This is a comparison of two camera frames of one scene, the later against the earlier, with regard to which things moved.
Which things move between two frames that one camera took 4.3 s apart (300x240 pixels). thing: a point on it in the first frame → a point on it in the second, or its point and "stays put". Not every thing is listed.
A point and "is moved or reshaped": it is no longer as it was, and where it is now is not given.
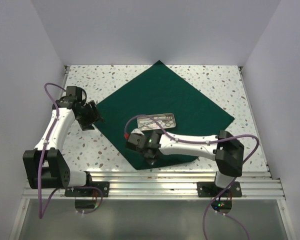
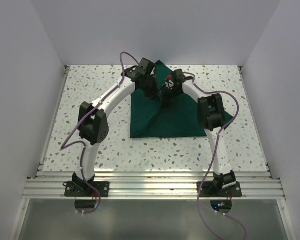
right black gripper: [150, 160] → [166, 100]
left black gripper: [94, 116] → [154, 94]
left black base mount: [104, 187] stays put
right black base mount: [210, 189] stays put
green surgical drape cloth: [160, 90] is moved or reshaped
